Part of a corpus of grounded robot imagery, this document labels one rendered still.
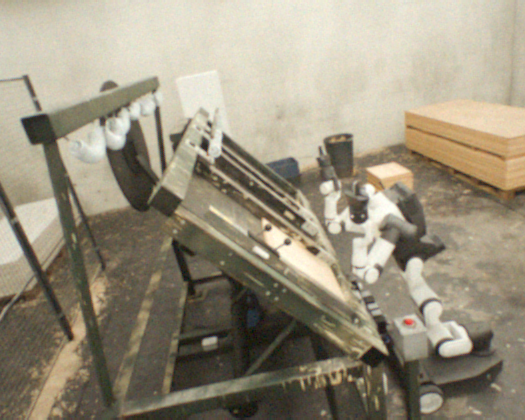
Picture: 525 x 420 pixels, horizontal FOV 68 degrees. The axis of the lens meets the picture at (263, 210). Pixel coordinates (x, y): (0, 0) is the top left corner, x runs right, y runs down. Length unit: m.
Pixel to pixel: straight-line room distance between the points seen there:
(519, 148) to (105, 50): 6.06
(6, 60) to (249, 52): 3.84
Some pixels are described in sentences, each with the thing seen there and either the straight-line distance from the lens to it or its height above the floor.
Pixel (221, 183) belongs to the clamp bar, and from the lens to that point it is 2.24.
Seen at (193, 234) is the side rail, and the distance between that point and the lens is 1.55.
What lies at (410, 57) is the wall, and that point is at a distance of 7.97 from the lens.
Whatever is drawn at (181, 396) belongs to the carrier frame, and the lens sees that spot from 2.14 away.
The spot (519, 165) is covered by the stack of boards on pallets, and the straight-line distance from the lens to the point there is 5.47.
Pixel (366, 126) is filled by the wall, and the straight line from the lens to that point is 7.76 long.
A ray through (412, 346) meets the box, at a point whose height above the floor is 0.84.
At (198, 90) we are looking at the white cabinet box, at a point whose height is 1.86.
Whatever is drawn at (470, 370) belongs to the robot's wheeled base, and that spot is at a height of 0.17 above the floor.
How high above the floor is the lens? 2.27
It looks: 23 degrees down
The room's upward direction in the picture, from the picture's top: 12 degrees counter-clockwise
